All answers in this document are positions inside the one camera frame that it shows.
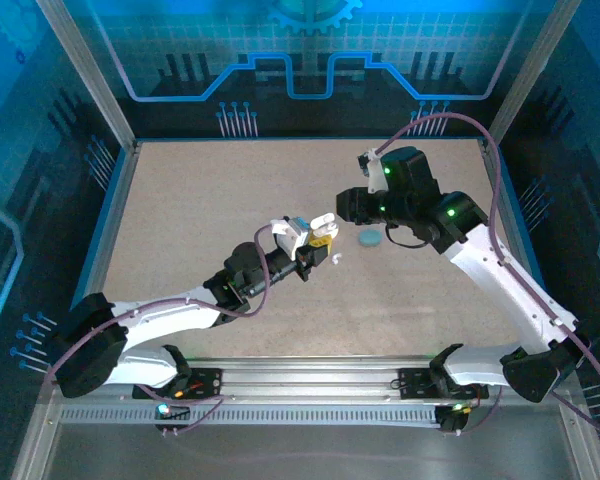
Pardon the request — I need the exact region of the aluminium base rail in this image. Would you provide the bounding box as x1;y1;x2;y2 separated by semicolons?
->
188;355;579;404

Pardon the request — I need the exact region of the aluminium frame post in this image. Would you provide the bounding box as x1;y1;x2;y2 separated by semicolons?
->
33;0;140;151
483;0;584;151

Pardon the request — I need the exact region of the small black electronics box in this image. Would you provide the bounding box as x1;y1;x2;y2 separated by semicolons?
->
153;403;192;435
437;402;470;435

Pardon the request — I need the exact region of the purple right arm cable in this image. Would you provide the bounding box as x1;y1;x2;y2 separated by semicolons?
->
374;112;600;437

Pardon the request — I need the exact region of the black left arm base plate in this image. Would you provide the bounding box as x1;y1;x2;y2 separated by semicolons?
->
177;367;225;401

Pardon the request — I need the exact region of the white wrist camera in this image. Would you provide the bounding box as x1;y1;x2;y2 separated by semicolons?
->
270;215;315;262
356;147;387;195

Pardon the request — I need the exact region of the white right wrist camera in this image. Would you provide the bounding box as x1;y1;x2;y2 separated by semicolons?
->
356;147;387;195

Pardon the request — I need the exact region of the steel sheet panel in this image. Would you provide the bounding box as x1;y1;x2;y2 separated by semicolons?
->
42;423;586;480

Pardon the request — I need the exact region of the aluminium side rail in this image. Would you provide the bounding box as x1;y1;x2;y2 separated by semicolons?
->
10;141;142;480
479;139;600;480

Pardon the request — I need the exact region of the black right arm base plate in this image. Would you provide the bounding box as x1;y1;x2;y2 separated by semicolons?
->
397;367;490;401

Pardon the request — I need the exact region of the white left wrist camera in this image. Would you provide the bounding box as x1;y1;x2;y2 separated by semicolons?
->
270;215;315;262

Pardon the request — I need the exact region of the white earbud charging case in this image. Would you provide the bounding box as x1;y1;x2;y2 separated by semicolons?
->
308;212;342;241

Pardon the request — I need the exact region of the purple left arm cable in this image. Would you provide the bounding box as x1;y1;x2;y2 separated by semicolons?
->
47;224;277;437

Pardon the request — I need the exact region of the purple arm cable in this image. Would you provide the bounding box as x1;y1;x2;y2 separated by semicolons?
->
47;224;277;437
374;112;600;437

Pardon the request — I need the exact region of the slotted grey cable duct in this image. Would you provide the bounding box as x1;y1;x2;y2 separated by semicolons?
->
59;405;444;427

